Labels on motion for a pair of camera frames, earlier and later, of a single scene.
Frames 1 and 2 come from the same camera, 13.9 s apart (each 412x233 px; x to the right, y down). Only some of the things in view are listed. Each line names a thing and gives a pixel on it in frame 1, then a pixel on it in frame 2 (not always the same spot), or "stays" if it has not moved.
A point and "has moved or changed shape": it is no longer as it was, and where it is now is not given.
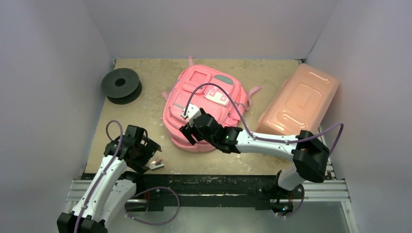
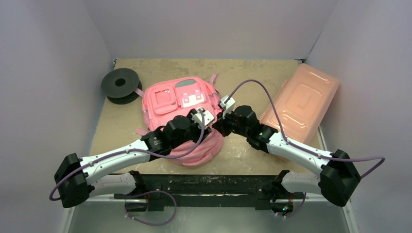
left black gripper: (150, 149) -> (197, 138)
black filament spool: (121, 86) stays
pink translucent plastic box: (301, 104) stays
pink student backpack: (219, 94) has moved or changed shape
